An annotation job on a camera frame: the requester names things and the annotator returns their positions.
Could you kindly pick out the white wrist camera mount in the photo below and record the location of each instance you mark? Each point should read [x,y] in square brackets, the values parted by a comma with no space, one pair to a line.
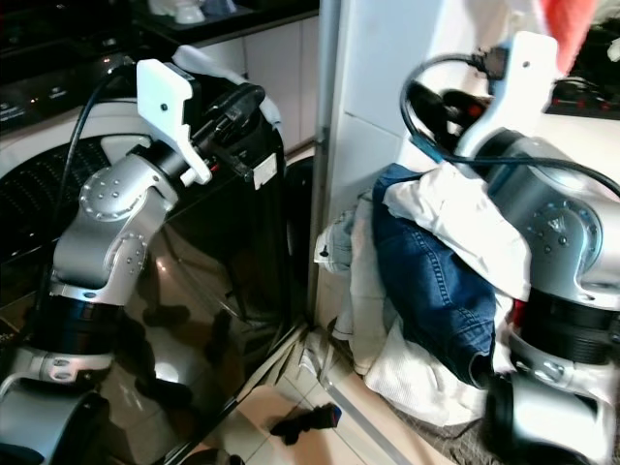
[165,107]
[513,87]

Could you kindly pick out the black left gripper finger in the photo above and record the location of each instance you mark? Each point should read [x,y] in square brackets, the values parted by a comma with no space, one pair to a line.
[244,101]
[232,161]

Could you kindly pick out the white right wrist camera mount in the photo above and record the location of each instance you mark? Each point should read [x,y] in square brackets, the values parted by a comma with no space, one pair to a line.
[513,87]

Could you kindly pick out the black kitchen countertop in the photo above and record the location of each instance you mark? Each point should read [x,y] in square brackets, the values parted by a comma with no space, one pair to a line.
[271,17]

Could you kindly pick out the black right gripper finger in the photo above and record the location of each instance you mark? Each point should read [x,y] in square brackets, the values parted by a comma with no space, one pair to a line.
[421,105]

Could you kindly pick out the light grey cloth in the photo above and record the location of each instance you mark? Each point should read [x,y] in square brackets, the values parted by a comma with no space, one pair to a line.
[339,242]

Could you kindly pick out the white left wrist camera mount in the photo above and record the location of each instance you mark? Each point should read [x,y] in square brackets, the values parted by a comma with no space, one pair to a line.
[165,107]

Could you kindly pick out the perforated steel washer drum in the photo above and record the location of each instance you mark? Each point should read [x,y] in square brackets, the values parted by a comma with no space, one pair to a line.
[34,189]

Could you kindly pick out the blue denim jeans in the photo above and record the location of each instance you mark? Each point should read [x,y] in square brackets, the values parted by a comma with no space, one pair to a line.
[431,281]

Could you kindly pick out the red garment in pile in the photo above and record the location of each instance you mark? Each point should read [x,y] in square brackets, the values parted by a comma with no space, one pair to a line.
[517,312]

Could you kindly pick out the white shirt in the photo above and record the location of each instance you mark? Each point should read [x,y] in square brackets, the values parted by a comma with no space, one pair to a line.
[465,218]

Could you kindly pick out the black top-load washing machine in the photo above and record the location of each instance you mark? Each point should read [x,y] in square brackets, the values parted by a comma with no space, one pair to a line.
[232,281]

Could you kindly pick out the silver metal door frame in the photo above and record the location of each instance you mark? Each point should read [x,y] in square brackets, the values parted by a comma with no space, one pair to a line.
[325,145]

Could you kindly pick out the black sock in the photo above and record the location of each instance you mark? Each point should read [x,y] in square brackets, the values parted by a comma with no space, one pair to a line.
[305,424]

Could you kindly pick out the white ceramic items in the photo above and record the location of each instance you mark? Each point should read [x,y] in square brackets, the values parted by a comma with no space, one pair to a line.
[189,10]

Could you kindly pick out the hanging red cloth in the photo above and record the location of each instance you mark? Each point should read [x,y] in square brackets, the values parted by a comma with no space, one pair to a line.
[570,29]

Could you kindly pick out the grey floor mat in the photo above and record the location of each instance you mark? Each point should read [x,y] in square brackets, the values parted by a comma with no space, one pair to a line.
[455,448]

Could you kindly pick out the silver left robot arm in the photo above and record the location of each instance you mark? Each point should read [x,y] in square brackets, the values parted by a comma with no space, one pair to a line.
[102,237]

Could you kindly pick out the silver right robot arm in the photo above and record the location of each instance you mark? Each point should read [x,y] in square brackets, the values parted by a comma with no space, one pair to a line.
[557,232]

